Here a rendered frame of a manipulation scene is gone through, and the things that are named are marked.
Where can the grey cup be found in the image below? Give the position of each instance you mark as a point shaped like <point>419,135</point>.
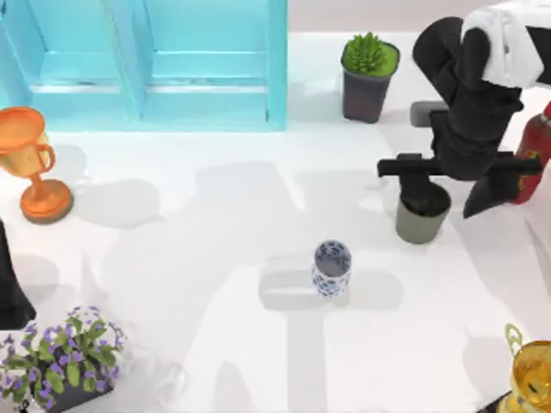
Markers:
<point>417,226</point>

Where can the pale grey rounded box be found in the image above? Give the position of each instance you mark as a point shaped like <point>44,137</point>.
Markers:
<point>421,114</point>

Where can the red bottle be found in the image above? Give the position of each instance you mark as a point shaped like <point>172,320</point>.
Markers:
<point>536,137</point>

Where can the green plant in dark pot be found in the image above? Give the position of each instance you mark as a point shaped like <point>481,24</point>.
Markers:
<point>366,90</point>

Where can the blue and white cup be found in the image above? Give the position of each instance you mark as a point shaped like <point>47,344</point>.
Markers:
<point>330,281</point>

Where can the gold trophy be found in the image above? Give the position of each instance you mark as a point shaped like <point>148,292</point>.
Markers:
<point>534,378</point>

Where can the light blue rack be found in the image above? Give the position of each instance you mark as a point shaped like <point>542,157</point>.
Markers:
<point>206,64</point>

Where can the orange trophy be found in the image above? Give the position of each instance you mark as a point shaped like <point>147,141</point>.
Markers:
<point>26,142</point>

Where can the purple flower plant pot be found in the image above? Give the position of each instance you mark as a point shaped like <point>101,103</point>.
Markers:
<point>64,370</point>

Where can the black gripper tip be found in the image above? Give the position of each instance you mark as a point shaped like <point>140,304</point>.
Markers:
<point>10,292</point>

